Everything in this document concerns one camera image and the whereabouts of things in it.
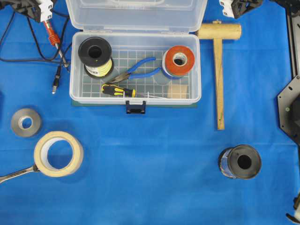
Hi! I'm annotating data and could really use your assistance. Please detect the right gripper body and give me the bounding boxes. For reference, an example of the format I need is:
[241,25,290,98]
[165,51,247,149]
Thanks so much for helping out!
[219,0,260,19]

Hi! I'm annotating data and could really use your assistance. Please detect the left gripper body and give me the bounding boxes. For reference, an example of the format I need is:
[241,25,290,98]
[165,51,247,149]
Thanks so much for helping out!
[4,0,56,23]

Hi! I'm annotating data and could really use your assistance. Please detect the clear plastic tool box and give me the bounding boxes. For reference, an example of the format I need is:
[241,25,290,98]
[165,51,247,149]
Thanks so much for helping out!
[66,0,207,105]

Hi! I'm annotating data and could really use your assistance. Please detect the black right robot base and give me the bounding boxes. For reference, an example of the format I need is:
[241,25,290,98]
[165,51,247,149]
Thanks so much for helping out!
[277,75,300,146]

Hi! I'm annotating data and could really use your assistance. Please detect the dark blue box latch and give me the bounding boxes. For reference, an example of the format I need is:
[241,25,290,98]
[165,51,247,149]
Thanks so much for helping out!
[126,101,146,114]

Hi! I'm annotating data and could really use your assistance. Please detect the wooden mallet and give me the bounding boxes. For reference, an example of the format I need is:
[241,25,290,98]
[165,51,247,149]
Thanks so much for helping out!
[196,20,242,130]

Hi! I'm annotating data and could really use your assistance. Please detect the red soldering iron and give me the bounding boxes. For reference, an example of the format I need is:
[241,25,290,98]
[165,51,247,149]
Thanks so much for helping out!
[43,20,69,72]

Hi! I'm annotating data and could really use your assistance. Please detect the red tape roll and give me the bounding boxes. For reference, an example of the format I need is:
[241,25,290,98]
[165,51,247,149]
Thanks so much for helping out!
[162,45,195,79]

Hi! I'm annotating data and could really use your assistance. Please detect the wooden block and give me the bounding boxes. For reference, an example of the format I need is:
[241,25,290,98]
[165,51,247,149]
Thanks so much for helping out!
[167,84,189,99]

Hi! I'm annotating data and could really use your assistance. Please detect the black yellow screwdriver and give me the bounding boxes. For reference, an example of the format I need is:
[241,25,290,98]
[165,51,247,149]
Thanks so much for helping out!
[100,84,168,99]

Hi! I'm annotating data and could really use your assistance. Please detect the grey tape roll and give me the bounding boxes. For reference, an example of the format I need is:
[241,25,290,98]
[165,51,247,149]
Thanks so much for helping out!
[11,108,42,137]

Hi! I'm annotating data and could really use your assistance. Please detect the beige masking tape roll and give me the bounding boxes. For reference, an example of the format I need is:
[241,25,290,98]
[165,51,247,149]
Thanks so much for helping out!
[34,131,84,178]

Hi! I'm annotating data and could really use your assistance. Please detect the black spool blue label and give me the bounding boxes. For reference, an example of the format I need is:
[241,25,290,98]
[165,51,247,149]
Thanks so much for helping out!
[218,144,262,180]

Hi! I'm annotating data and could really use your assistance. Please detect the steel wrench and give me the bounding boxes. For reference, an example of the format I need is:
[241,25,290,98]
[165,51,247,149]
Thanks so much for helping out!
[0,164,40,183]

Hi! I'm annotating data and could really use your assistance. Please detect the blue table cloth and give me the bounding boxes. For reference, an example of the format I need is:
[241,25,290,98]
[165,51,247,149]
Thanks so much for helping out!
[0,1,300,225]

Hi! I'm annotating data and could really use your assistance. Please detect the black aluminium frame rail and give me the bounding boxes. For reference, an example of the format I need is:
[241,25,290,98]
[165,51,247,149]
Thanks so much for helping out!
[285,9,300,79]

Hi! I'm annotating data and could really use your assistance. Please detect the black spool yellow wire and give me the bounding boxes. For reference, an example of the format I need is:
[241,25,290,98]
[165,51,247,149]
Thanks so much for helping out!
[78,37,114,79]

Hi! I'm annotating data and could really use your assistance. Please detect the black cable on cloth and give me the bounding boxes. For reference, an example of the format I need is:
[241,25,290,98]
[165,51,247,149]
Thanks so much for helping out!
[0,9,72,95]

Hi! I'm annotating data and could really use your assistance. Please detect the blue handled pliers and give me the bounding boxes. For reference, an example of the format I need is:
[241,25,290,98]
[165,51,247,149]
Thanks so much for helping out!
[105,57,162,84]

